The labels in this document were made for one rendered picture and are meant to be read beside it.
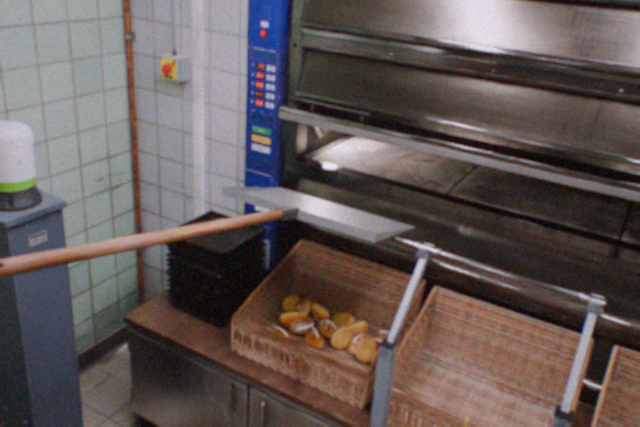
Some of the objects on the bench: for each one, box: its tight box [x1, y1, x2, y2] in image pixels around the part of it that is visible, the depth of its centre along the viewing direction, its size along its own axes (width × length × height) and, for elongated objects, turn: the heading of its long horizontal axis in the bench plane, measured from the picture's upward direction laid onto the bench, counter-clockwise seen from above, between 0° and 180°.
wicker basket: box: [232, 239, 426, 410], centre depth 229 cm, size 49×56×28 cm
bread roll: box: [356, 338, 376, 363], centre depth 226 cm, size 10×7×6 cm
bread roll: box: [331, 327, 352, 349], centre depth 232 cm, size 10×7×6 cm
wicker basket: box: [386, 286, 595, 427], centre depth 201 cm, size 49×56×28 cm
